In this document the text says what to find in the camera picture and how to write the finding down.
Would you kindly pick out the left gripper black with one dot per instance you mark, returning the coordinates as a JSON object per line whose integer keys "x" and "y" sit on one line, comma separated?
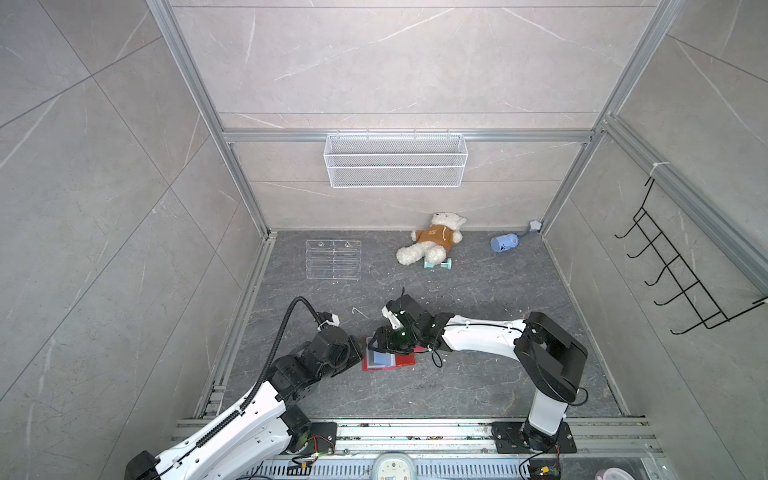
{"x": 352, "y": 346}

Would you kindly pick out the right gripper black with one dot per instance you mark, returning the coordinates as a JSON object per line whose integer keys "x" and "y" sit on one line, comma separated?
{"x": 385, "y": 343}

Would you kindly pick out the red leather card holder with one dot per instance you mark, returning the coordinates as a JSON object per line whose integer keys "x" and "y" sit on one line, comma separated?
{"x": 377, "y": 361}

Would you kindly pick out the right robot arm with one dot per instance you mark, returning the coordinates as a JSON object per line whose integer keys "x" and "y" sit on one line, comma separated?
{"x": 551, "y": 357}

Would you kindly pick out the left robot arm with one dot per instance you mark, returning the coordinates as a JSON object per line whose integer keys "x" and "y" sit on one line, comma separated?
{"x": 267, "y": 420}

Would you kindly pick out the clear acrylic organizer tray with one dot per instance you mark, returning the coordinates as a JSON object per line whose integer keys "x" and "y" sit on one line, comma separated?
{"x": 339, "y": 259}

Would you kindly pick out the white teddy bear orange shirt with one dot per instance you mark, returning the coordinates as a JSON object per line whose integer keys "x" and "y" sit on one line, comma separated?
{"x": 434, "y": 243}

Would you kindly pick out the blue cylindrical cup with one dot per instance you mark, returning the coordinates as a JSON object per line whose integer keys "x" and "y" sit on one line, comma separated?
{"x": 504, "y": 242}

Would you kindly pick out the white round timer device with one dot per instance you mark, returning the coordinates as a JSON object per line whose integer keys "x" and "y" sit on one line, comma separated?
{"x": 393, "y": 466}

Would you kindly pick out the pink white round object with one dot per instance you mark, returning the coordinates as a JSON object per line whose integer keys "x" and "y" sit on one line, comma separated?
{"x": 614, "y": 473}

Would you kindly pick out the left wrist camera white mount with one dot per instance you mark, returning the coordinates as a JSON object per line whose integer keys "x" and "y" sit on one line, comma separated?
{"x": 327, "y": 319}

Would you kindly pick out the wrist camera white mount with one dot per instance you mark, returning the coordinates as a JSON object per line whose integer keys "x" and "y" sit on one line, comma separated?
{"x": 327, "y": 319}
{"x": 399, "y": 309}

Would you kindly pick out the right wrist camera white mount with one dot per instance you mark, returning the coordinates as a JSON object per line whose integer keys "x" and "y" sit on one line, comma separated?
{"x": 399, "y": 309}

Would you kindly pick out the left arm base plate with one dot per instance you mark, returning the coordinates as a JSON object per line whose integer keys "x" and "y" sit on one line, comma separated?
{"x": 320, "y": 438}

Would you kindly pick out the aluminium front rail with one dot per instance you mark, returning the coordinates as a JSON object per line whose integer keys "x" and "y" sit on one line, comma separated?
{"x": 594, "y": 437}

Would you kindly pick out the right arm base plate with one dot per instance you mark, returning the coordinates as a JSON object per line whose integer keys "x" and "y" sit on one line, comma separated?
{"x": 521, "y": 437}

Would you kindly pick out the white wire mesh basket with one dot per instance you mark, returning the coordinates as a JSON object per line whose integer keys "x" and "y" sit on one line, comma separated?
{"x": 415, "y": 160}

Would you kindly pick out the black wire hook rack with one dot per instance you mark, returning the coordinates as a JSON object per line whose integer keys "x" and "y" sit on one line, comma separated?
{"x": 674, "y": 266}

